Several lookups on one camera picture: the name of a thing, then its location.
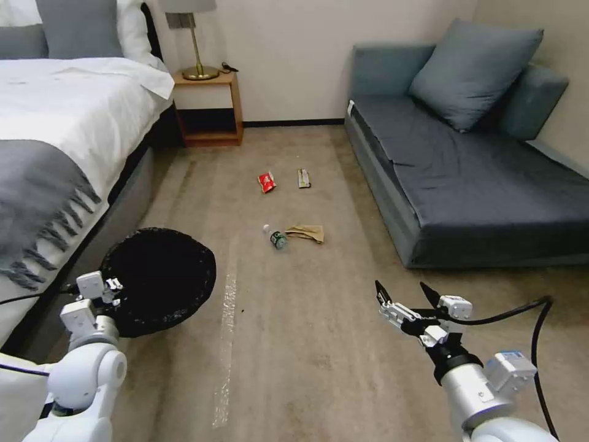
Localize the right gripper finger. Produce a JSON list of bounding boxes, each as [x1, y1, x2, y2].
[[417, 281, 451, 349], [375, 279, 418, 329]]

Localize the black mesh trash bin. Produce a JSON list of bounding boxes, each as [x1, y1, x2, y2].
[[99, 227, 218, 339]]

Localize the clear floor tape strip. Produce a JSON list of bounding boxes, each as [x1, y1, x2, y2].
[[211, 271, 238, 429]]

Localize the grey upholstered bed base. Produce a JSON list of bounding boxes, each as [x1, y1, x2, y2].
[[0, 101, 185, 365]]

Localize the crumpled brown paper bag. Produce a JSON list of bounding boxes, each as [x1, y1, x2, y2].
[[284, 223, 326, 245]]

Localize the grey fringed throw blanket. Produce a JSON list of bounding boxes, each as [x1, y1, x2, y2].
[[0, 138, 102, 292]]

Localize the clear plastic bottle green label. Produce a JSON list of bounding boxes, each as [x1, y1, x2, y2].
[[262, 223, 290, 252]]

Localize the dark grey sofa cover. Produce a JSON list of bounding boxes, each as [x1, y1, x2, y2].
[[347, 94, 589, 231]]

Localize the white bed duvet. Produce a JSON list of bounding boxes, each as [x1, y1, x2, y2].
[[0, 57, 175, 304]]

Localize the red snack wrapper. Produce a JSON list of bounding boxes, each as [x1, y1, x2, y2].
[[256, 171, 279, 195]]

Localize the wooden nightstand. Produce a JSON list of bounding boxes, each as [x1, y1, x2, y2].
[[172, 69, 244, 148]]

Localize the black baseboard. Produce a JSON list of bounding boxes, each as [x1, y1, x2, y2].
[[242, 120, 346, 129]]

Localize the black headboard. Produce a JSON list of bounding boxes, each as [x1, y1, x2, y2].
[[140, 2, 164, 63]]

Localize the blue-grey sofa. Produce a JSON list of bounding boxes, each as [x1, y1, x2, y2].
[[344, 44, 589, 270]]

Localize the brass table lamp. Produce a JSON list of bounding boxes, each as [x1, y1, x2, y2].
[[158, 0, 220, 82]]

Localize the white pillow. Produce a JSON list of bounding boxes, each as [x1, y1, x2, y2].
[[115, 0, 172, 73], [0, 0, 45, 28]]

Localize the blue-grey sofa bolster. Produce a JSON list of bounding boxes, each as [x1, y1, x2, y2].
[[499, 64, 571, 142]]

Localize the large grey pillow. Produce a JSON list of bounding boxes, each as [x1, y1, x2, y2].
[[36, 0, 125, 59]]

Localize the small grey pillow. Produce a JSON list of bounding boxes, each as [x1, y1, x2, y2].
[[0, 23, 49, 60]]

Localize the blue-grey square cushion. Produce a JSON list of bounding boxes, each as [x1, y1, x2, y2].
[[408, 18, 545, 133]]

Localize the left gripper's pale camera box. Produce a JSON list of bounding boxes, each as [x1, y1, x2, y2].
[[75, 270, 106, 300]]

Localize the gripper's pale camera box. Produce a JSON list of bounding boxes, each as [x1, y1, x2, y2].
[[438, 294, 474, 322], [75, 270, 106, 300]]

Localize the right gripper's pale camera box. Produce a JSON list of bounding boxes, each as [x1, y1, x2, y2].
[[438, 294, 474, 322]]

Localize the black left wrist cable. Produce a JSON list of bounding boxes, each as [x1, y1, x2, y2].
[[0, 284, 79, 306]]

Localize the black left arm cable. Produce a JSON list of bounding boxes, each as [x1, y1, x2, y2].
[[0, 362, 50, 378]]

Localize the grey wall switch panel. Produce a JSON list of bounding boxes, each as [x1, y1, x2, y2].
[[165, 12, 194, 30]]

